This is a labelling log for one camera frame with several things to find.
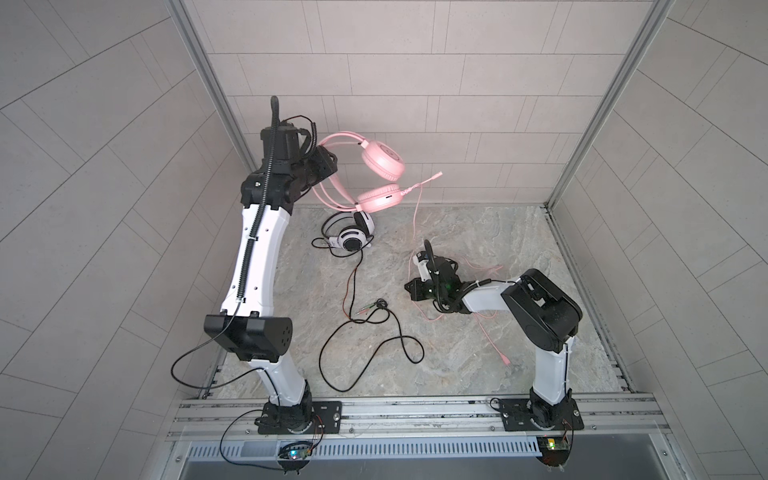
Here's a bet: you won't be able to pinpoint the aluminium mounting rail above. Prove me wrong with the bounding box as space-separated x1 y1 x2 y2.
164 393 671 441

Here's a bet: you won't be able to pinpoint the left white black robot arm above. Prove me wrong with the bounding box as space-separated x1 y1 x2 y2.
204 120 335 434

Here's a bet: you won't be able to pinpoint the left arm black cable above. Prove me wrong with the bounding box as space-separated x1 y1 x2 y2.
170 299 265 391

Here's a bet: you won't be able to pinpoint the pink headphones with cable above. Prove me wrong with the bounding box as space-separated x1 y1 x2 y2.
313 131 443 233

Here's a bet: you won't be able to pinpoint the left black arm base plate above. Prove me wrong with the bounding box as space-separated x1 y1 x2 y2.
254 401 342 435

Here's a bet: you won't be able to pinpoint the white black headphones with cable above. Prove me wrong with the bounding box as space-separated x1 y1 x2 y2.
311 212 426 393

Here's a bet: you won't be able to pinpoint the left circuit board green led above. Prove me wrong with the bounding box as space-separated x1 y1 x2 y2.
277 441 314 463

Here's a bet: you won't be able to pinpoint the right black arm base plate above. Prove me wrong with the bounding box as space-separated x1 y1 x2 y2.
498 396 585 432

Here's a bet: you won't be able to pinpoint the right circuit board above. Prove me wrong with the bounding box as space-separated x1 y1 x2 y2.
536 436 571 467

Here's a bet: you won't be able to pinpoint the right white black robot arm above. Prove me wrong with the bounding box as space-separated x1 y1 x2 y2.
404 247 584 432

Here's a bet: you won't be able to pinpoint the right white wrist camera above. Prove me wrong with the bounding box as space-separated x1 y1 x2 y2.
413 258 432 282

